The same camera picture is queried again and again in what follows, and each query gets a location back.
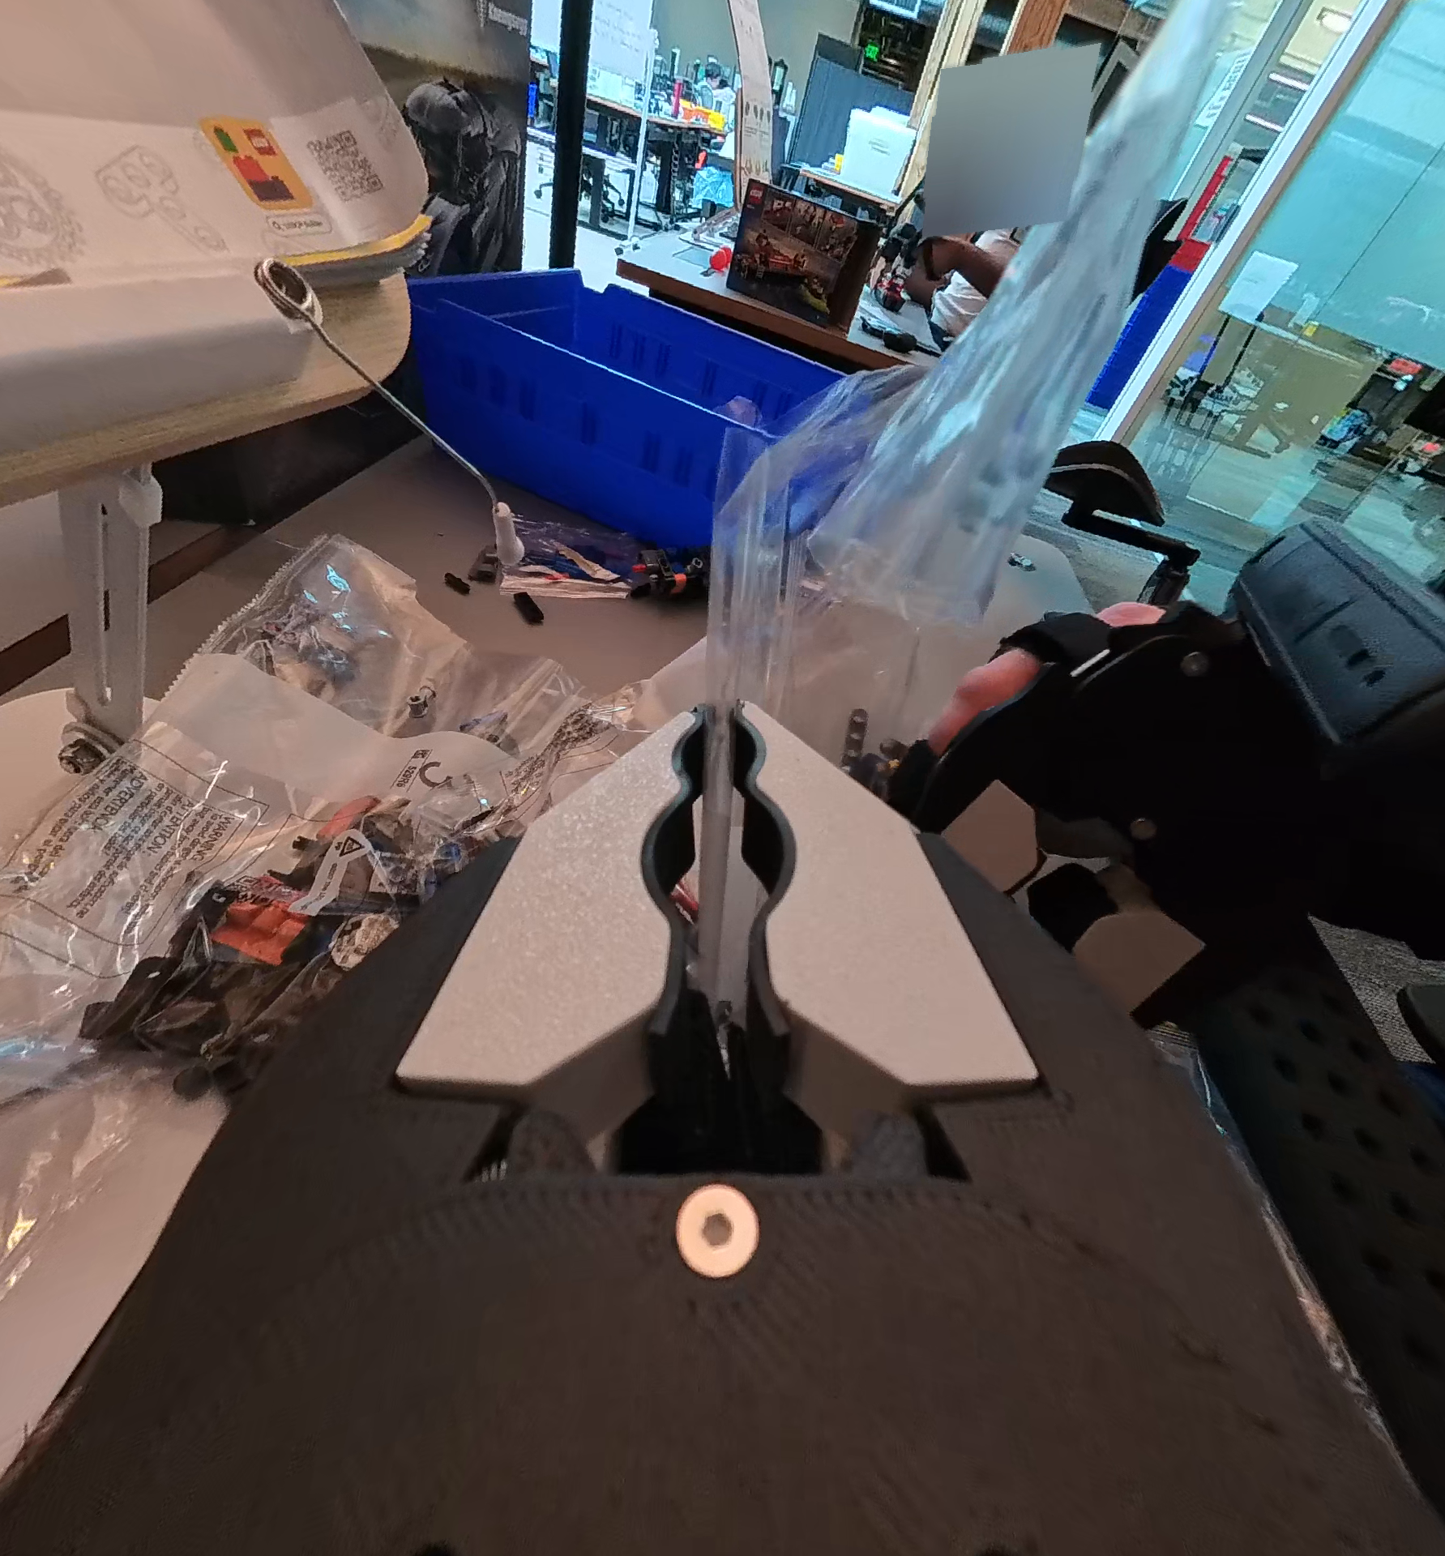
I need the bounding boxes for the small black orange lego assembly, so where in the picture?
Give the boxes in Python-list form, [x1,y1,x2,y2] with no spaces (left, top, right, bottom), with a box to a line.
[630,548,713,604]

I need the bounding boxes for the wooden office desk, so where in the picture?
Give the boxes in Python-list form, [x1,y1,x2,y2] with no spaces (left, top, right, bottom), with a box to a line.
[616,236,945,376]

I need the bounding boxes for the black steel column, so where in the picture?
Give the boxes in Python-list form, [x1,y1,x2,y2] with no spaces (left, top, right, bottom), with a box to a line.
[552,0,598,273]

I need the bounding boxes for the person's right forearm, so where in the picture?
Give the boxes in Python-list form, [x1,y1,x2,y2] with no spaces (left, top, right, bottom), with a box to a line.
[1316,654,1445,964]

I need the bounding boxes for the black lego set box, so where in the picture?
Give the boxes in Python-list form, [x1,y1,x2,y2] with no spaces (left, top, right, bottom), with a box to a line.
[344,0,537,277]

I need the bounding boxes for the clear plastic bag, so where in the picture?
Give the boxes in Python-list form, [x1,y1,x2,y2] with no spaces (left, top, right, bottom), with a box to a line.
[705,0,1236,1035]

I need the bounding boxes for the clear bag of pale parts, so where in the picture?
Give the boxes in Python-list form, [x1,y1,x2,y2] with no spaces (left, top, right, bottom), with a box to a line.
[202,534,435,701]

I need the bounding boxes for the black office chair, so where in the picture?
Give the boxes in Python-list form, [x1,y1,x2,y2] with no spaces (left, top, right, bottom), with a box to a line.
[1043,440,1206,602]

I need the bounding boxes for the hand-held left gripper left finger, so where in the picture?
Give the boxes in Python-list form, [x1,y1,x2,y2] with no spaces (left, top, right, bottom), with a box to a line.
[394,701,726,1151]

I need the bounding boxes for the small lego set box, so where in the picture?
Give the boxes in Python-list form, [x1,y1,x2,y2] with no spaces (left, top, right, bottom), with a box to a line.
[726,179,890,334]

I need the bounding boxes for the large white-label lego parts bag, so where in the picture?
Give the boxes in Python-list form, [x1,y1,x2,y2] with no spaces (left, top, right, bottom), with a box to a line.
[0,654,626,1376]

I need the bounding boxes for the metal page holder wire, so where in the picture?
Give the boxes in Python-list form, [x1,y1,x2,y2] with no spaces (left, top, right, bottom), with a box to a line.
[253,258,526,593]

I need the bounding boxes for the lego instruction booklet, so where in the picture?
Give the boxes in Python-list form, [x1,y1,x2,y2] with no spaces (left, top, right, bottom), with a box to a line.
[0,0,435,295]

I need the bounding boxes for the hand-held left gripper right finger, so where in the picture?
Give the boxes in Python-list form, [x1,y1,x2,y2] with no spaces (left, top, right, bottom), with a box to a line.
[727,701,1043,1151]

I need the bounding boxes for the blue plastic bin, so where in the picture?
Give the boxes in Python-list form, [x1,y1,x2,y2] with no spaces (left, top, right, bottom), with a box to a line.
[403,268,855,556]

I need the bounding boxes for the brown cardboard sheet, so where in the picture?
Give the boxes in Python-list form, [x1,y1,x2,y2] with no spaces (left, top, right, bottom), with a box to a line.
[726,0,781,186]

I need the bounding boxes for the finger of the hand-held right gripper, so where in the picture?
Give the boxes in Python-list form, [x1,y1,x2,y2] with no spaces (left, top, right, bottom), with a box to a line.
[931,781,1050,896]
[1024,861,1214,1018]

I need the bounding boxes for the small bag of blue parts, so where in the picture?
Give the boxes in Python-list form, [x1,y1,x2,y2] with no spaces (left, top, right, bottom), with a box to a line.
[507,521,647,605]

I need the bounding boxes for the person's right hand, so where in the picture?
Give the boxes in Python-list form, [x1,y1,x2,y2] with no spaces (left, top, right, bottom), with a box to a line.
[919,602,1165,758]

